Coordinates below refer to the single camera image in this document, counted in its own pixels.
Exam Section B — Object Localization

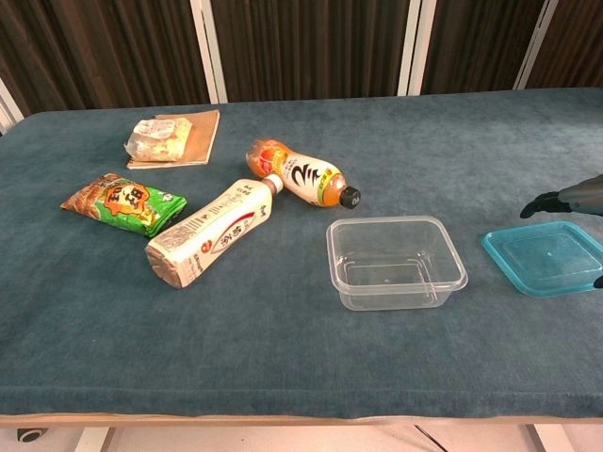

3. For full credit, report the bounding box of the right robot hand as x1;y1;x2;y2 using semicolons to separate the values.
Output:
519;173;603;289

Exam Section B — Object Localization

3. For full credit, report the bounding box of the blue plastic lid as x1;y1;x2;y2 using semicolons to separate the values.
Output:
481;220;603;299

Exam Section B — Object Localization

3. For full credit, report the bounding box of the clear plastic container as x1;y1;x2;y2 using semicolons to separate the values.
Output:
325;215;469;312

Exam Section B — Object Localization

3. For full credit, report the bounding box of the white table leg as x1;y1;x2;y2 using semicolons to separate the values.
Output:
73;426;117;452
519;425;556;452

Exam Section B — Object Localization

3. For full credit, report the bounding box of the orange tea bottle black cap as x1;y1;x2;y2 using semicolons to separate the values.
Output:
245;137;362;210

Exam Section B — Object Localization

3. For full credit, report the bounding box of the blue table cloth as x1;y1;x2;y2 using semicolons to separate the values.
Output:
0;87;603;420

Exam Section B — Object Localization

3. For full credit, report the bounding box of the white milk tea bottle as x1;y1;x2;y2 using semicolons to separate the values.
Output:
144;172;285;289

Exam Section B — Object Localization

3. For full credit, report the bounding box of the brown spiral notebook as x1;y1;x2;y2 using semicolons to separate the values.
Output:
125;108;221;170

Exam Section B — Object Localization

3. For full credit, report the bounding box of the clear bread packet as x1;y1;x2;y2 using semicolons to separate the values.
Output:
122;117;194;163

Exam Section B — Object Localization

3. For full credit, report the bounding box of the green snack bag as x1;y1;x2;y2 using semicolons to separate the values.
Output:
59;171;188;238

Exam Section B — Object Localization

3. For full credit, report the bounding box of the white frame post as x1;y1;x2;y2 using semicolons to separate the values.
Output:
189;0;230;105
513;0;560;90
398;0;434;98
0;77;24;136

